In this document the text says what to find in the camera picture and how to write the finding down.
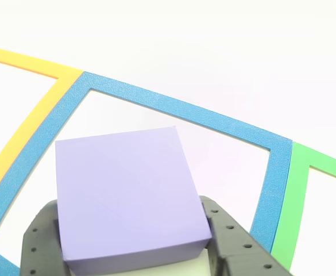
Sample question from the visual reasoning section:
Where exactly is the orange square frame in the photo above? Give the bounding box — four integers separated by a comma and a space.
0, 45, 84, 208

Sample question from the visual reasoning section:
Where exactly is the green square frame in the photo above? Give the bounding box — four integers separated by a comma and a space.
271, 141, 336, 273

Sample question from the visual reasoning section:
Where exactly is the large purple cube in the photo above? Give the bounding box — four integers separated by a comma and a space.
55, 125, 213, 276

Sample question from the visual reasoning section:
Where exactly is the blue square frame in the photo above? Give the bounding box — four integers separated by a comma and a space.
0, 71, 293, 276

